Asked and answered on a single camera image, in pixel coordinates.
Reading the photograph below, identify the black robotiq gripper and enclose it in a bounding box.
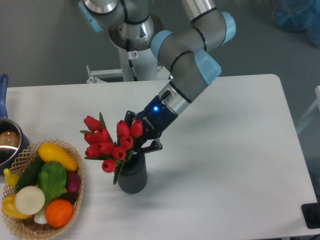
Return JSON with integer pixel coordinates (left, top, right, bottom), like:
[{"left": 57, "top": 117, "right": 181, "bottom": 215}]
[{"left": 123, "top": 95, "right": 179, "bottom": 155}]

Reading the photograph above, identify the red tulip bouquet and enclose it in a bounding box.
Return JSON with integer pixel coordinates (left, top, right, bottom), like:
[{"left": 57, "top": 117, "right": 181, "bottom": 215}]
[{"left": 80, "top": 113, "right": 144, "bottom": 184}]

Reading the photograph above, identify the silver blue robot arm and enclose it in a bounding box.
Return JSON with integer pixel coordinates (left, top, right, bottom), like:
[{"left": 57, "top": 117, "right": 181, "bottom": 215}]
[{"left": 78, "top": 0, "right": 236, "bottom": 153}]

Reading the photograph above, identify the dark grey ribbed vase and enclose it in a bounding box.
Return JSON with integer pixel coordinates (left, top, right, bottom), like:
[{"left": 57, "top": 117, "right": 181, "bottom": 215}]
[{"left": 117, "top": 153, "right": 148, "bottom": 194}]

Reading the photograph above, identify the purple red onion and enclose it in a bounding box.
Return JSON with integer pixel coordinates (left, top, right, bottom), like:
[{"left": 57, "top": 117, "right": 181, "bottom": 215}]
[{"left": 65, "top": 171, "right": 81, "bottom": 193}]

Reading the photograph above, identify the yellow squash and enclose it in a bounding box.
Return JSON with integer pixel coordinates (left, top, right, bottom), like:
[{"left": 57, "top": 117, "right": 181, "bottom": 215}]
[{"left": 38, "top": 142, "right": 78, "bottom": 172}]

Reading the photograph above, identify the green lettuce leaf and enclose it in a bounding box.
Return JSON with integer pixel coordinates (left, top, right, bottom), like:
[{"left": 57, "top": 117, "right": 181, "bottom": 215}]
[{"left": 37, "top": 161, "right": 67, "bottom": 207}]

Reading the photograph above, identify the woven wicker basket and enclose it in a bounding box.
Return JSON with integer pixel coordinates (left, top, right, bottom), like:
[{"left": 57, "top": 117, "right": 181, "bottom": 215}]
[{"left": 2, "top": 139, "right": 85, "bottom": 240}]

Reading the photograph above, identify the orange fruit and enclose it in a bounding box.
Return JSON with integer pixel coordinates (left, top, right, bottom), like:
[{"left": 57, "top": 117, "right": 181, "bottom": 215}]
[{"left": 45, "top": 199, "right": 73, "bottom": 228}]

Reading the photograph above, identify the dark green cucumber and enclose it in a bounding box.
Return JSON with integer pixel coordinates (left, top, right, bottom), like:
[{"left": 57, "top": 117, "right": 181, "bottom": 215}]
[{"left": 15, "top": 155, "right": 45, "bottom": 192}]

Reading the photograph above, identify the yellow bell pepper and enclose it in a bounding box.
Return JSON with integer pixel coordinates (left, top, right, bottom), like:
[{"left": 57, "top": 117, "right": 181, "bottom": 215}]
[{"left": 1, "top": 194, "right": 32, "bottom": 220}]

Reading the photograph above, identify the black device at table edge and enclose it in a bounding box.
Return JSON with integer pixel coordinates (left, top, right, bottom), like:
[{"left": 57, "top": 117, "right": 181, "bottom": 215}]
[{"left": 301, "top": 202, "right": 320, "bottom": 229}]

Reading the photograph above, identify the blue plastic bag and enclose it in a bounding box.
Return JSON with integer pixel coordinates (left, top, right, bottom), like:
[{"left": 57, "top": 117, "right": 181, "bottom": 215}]
[{"left": 272, "top": 0, "right": 320, "bottom": 47}]

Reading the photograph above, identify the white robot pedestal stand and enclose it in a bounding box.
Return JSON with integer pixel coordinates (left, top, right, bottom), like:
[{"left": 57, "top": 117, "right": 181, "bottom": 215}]
[{"left": 86, "top": 47, "right": 170, "bottom": 84}]

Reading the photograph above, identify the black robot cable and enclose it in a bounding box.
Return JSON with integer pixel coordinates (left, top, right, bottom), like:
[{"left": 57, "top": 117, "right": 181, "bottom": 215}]
[{"left": 126, "top": 39, "right": 139, "bottom": 82}]

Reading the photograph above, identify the blue handled saucepan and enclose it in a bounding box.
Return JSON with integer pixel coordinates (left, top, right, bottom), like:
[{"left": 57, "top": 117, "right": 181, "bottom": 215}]
[{"left": 0, "top": 73, "right": 30, "bottom": 176}]

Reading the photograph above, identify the white frame at right edge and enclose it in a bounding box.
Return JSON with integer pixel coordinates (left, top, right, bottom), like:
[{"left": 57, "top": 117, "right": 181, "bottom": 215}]
[{"left": 295, "top": 85, "right": 320, "bottom": 135}]

